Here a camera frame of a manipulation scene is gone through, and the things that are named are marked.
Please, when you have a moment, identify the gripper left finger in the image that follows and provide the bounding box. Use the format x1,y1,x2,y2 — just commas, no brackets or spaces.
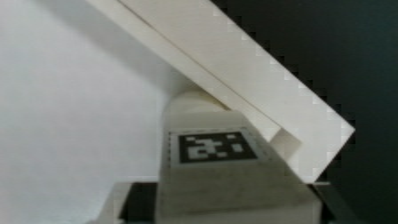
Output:
96,182,158,224

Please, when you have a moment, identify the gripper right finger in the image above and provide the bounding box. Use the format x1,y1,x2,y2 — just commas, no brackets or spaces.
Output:
309,183,355,224

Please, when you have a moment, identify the white table leg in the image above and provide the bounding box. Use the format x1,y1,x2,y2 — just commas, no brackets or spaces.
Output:
154,91,321,224

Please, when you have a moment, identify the white square table top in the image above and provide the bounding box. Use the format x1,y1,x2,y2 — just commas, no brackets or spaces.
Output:
0,0,353,224

